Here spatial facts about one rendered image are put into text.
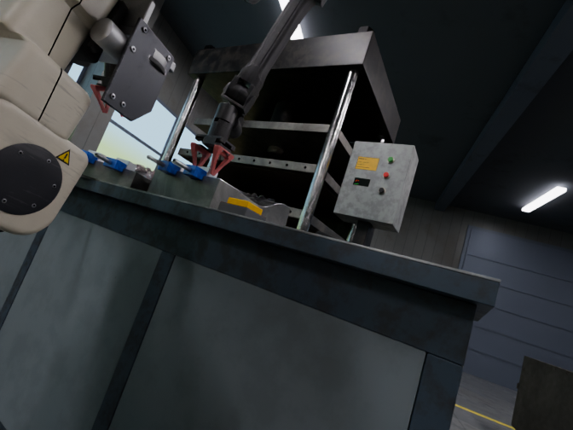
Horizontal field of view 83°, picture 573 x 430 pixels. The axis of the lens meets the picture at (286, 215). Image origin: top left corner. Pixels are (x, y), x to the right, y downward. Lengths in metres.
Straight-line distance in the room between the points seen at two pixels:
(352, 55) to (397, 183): 0.71
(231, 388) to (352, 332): 0.27
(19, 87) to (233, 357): 0.56
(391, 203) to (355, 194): 0.18
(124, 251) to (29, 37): 0.57
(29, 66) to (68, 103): 0.07
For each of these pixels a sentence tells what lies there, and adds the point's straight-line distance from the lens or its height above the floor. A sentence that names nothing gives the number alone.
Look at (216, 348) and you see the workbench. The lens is 0.74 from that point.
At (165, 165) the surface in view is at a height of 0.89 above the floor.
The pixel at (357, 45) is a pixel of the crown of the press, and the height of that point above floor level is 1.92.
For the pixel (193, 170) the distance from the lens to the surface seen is 0.89.
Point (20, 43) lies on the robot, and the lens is 0.62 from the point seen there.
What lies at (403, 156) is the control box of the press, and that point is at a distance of 1.67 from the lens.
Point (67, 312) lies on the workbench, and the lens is 1.15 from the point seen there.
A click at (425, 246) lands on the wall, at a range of 7.72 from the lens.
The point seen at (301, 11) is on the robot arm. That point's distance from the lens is 1.07.
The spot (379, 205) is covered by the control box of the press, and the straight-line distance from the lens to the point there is 1.59.
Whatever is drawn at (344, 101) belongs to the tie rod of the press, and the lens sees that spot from 1.77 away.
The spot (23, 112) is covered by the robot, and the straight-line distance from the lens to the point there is 0.59.
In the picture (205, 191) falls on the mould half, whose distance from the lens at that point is 0.88.
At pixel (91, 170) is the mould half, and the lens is 1.16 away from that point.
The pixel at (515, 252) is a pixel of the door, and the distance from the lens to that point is 8.08.
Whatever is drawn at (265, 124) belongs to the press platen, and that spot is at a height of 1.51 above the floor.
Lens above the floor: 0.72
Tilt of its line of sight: 9 degrees up
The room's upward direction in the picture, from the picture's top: 19 degrees clockwise
